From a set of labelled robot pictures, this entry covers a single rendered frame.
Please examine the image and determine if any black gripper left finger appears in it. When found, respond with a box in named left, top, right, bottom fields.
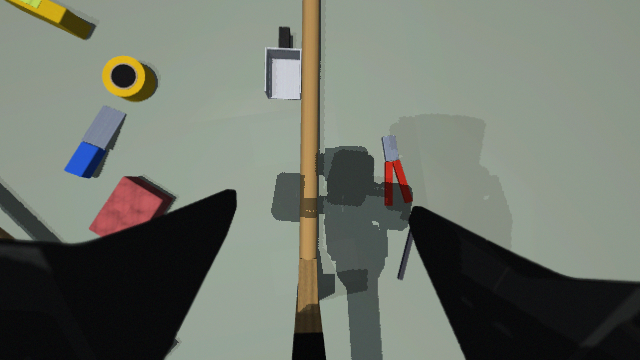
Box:
left=0, top=189, right=237, bottom=360

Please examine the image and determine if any dark grey l-shaped bar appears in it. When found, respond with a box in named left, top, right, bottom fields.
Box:
left=397, top=229, right=413, bottom=281

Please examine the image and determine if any yellow rectangular block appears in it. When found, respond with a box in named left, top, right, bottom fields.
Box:
left=6, top=0, right=92, bottom=40

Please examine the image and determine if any yellow ring with dark hole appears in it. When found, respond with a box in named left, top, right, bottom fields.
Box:
left=102, top=56, right=155, bottom=102

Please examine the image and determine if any red rectangular block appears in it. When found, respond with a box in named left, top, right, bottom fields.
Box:
left=89, top=176, right=172, bottom=237

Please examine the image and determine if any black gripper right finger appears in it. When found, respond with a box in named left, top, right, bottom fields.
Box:
left=408, top=206, right=640, bottom=360

